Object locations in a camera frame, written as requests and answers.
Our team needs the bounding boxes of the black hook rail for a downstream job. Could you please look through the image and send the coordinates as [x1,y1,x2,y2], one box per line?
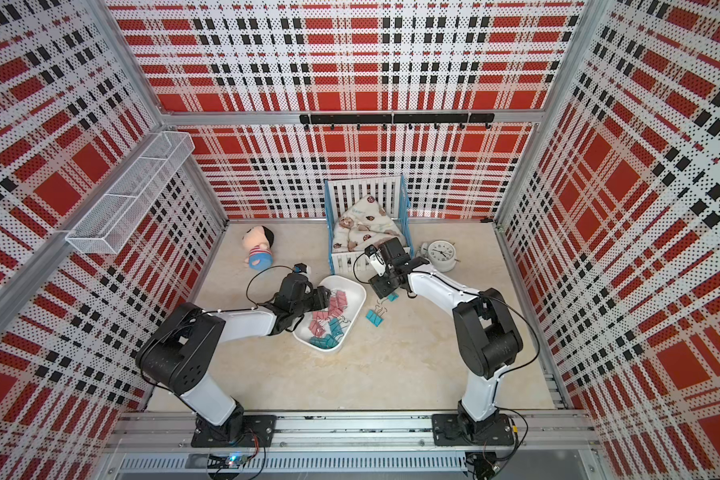
[299,113,496,128]

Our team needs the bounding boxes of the printed white blanket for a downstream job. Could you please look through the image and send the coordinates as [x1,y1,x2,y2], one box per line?
[332,195,408,253]

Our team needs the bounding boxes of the white plastic storage box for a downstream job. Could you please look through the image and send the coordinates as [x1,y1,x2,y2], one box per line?
[292,275,366,353]

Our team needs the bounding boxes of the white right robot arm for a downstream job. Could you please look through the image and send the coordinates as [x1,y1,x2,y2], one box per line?
[365,238,523,447]

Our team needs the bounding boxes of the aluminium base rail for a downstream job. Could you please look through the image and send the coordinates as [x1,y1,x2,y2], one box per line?
[94,410,612,479]

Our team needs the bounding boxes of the blue white toy crib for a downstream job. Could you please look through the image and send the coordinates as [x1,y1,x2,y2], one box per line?
[323,175,414,277]

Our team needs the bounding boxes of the white wire mesh shelf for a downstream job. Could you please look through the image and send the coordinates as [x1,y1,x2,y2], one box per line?
[66,131,194,255]

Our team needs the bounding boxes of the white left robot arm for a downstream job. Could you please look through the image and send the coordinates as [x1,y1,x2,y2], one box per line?
[135,268,331,448]

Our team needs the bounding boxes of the white alarm clock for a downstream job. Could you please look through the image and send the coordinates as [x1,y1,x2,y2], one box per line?
[421,240,459,273]

